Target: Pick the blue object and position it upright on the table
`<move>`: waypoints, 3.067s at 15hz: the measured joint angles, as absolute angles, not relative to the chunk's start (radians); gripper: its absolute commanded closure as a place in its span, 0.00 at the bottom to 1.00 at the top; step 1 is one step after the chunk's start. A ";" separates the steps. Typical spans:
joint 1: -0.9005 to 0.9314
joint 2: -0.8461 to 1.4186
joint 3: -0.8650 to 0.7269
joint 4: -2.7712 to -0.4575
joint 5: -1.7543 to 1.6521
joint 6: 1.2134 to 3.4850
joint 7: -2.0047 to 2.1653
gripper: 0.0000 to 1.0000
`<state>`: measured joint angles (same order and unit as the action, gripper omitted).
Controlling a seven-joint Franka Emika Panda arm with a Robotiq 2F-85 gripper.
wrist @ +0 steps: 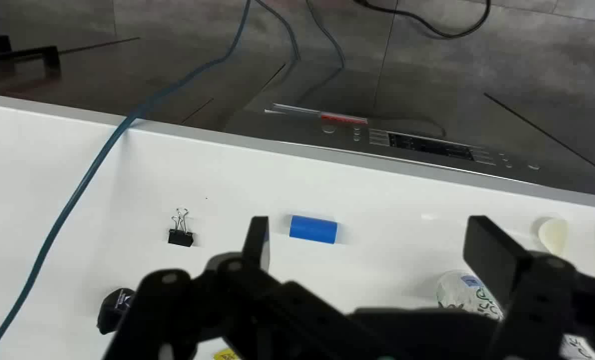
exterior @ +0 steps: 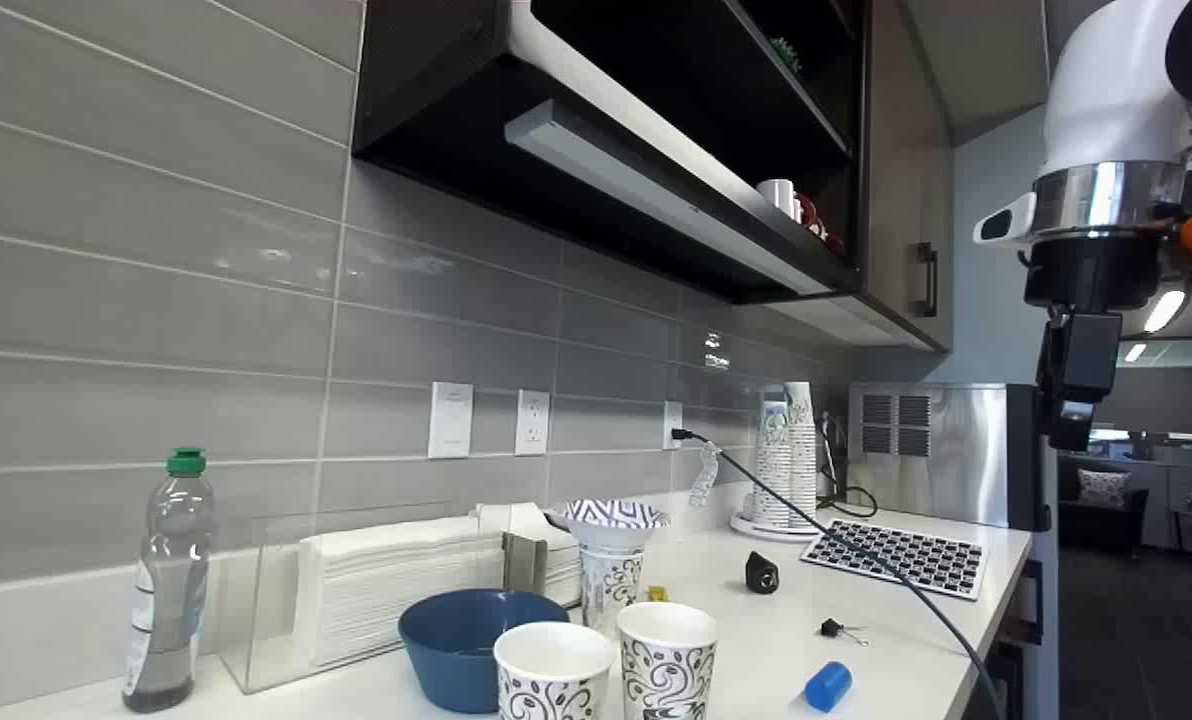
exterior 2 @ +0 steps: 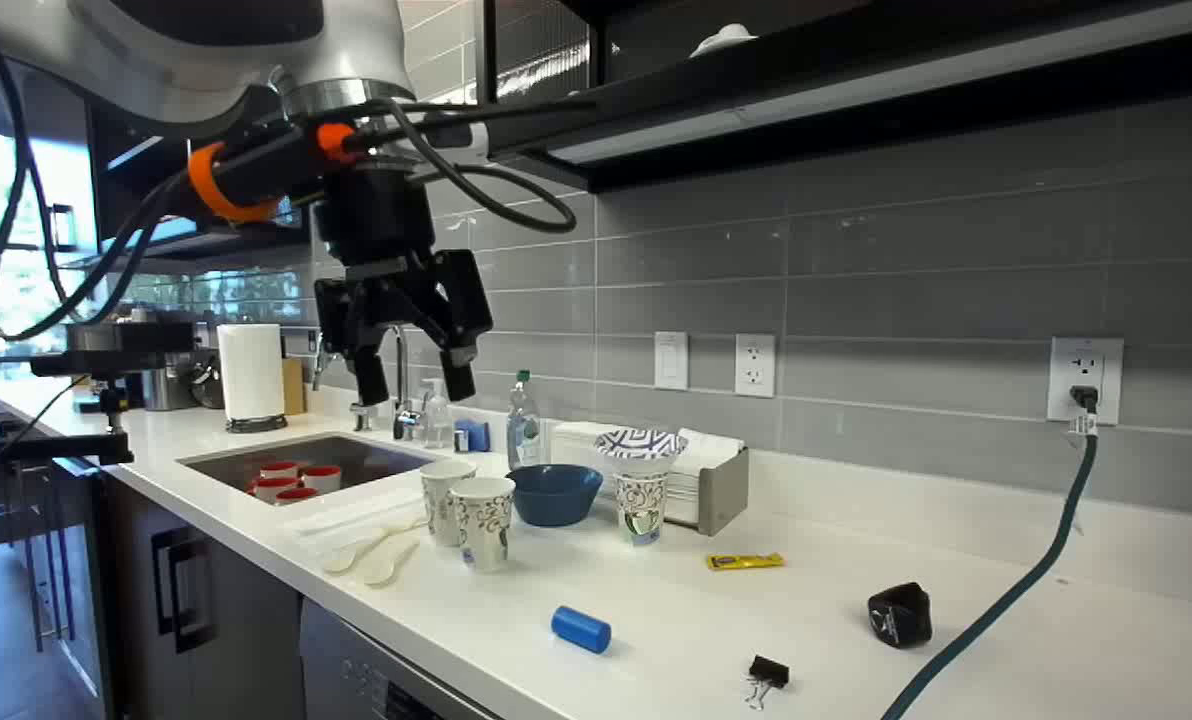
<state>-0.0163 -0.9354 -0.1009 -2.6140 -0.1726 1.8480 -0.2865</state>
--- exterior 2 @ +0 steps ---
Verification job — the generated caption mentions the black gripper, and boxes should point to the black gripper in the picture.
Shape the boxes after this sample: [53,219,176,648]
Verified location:
[310,156,495,413]

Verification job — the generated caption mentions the blue cylinder object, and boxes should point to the blue cylinder object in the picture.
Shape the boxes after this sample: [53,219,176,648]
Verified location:
[549,605,616,656]

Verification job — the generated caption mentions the small black object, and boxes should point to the small black object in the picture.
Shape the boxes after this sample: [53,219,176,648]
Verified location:
[862,581,936,651]

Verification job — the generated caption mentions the sink faucet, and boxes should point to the sink faucet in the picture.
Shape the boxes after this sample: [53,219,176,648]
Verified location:
[382,331,419,444]

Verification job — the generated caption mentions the small wooden box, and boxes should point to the small wooden box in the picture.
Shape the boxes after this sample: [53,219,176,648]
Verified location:
[280,358,314,419]

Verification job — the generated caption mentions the blue sponge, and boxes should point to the blue sponge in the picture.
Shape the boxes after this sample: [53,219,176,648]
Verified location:
[450,416,495,458]

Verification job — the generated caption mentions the steel sink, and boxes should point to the steel sink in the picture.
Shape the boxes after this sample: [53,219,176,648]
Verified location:
[176,432,437,507]

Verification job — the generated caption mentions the clear bottle with green cap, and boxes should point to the clear bottle with green cap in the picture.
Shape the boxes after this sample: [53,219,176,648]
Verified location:
[503,367,549,474]

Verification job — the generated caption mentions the white paper towel roll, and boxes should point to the white paper towel roll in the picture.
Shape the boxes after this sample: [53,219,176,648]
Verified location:
[216,321,288,432]

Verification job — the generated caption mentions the blue bowl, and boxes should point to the blue bowl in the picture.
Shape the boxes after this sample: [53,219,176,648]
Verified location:
[503,462,606,527]

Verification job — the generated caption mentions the white plastic spoon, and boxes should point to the white plastic spoon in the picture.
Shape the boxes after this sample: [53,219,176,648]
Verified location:
[358,533,425,593]
[321,520,419,581]

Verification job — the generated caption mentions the patterned paper bowl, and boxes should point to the patterned paper bowl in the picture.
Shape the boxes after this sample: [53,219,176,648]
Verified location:
[590,423,692,480]

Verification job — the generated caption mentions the black coffee machine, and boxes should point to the black coffee machine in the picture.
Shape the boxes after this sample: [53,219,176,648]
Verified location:
[29,311,206,416]

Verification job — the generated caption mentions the patterned cup under paper bowl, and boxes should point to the patterned cup under paper bowl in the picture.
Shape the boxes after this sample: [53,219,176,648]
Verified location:
[612,467,670,548]

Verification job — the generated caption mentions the dishwasher front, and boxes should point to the dishwasher front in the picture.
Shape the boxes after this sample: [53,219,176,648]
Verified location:
[297,598,491,720]

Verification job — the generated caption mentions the clear napkin holder with napkins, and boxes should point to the clear napkin holder with napkins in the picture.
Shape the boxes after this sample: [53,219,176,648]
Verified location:
[549,416,753,542]

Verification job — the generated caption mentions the small dark jar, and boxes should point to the small dark jar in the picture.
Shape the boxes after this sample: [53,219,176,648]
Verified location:
[44,202,81,256]

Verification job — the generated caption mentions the black side table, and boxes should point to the black side table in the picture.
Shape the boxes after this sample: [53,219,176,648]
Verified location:
[0,395,135,474]

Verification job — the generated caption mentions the yellow packet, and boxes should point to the yellow packet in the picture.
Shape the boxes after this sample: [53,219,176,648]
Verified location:
[704,548,787,578]

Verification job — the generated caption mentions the black binder clip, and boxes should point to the black binder clip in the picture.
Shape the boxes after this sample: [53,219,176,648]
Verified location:
[739,651,794,714]

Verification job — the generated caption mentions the black upper cabinet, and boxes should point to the black upper cabinet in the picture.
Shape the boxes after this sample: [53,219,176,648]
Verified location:
[474,0,1192,198]

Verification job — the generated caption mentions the black wrist camera orange bands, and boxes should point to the black wrist camera orange bands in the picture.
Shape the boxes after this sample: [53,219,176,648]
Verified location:
[183,118,364,234]

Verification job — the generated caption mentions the white switch plate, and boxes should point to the white switch plate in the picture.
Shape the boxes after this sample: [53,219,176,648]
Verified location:
[653,330,692,391]

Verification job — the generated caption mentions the black cabinet door handles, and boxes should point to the black cabinet door handles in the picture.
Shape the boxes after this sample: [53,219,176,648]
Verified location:
[149,527,219,656]

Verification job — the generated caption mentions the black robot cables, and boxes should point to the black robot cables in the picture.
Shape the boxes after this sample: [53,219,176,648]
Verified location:
[0,0,579,346]

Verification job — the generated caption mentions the dark green power cable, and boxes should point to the dark green power cable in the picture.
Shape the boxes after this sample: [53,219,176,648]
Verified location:
[877,419,1105,720]

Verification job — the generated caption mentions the white wall outlet with plug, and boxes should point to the white wall outlet with plug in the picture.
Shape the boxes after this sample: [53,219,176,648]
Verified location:
[1043,331,1127,432]

